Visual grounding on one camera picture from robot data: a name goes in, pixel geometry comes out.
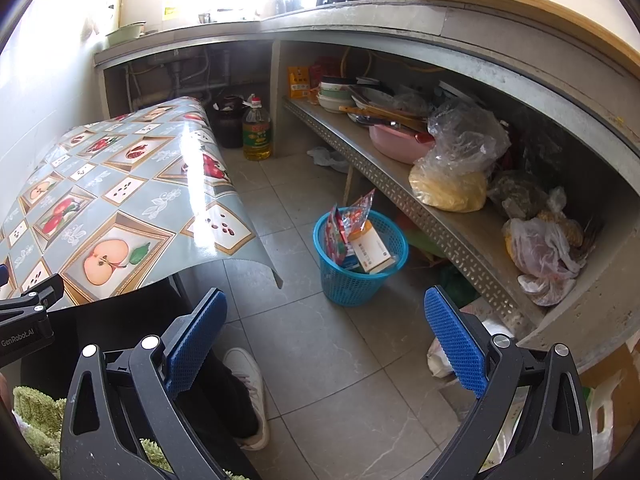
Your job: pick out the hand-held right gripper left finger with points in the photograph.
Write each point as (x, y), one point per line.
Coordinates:
(195, 345)

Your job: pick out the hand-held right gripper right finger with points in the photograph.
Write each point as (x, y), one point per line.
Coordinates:
(455, 345)

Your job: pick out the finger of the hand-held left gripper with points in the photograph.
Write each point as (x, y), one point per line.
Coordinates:
(35, 297)
(3, 274)

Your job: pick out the blue plastic basket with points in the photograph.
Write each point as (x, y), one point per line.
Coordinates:
(350, 285)

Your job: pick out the orange cardboard box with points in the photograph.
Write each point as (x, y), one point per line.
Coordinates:
(372, 252)

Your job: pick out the red snack pouch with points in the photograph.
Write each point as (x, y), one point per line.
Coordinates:
(340, 230)

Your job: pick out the white shoe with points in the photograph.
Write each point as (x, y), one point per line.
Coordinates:
(247, 385)

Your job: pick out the person's black trousers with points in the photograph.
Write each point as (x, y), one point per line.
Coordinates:
(225, 410)

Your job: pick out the green fuzzy garment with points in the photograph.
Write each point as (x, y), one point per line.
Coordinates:
(35, 410)

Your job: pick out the perforated metal shelf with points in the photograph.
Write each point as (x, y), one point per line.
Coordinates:
(450, 225)

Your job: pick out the white plastic bag of corn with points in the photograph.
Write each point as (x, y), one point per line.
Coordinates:
(540, 255)

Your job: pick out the fruit print tablecloth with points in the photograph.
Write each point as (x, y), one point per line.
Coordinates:
(125, 200)

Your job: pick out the clear bag of yellow grains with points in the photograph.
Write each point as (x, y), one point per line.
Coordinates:
(450, 190)

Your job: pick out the clear bag of corn kernels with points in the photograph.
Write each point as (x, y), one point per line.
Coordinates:
(570, 230)

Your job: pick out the clear bag of dried greens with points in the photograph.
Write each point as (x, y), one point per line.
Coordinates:
(517, 192)

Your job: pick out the pink basin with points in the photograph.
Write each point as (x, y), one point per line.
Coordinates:
(395, 145)

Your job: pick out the red ladle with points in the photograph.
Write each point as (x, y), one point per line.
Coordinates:
(425, 137)

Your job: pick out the cooking oil bottle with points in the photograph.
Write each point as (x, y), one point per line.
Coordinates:
(257, 135)

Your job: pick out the dark jar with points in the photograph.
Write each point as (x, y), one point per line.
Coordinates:
(227, 125)

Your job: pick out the drain pipes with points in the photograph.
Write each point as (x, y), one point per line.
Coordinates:
(175, 67)

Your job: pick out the green basin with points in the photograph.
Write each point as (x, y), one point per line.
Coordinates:
(125, 32)

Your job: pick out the stack of white bowls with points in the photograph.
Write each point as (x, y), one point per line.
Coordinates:
(335, 100)

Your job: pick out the orange packet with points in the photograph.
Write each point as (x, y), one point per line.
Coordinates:
(299, 82)

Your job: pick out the red packet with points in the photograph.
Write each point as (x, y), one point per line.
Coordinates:
(325, 67)

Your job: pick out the grey kitchen counter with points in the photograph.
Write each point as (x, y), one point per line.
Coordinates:
(350, 15)

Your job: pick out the wooden cutting board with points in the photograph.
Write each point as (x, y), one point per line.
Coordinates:
(550, 10)

